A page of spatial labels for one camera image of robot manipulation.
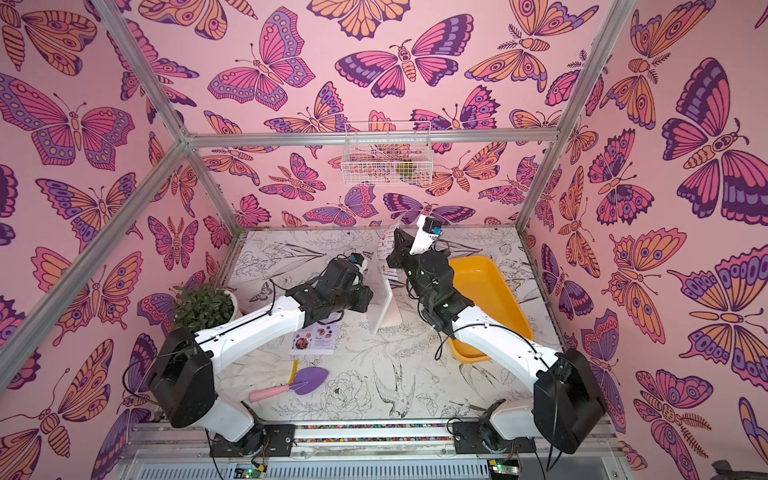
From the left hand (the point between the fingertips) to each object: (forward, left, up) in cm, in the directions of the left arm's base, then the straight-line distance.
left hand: (374, 292), depth 85 cm
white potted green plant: (-6, +45, +2) cm, 46 cm away
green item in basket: (+34, -10, +17) cm, 40 cm away
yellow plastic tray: (+11, -35, -11) cm, 38 cm away
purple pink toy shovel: (-20, +19, -15) cm, 32 cm away
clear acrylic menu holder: (-5, -3, -2) cm, 6 cm away
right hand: (+6, -7, +20) cm, 22 cm away
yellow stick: (-17, +23, -15) cm, 32 cm away
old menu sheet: (-7, +18, -15) cm, 24 cm away
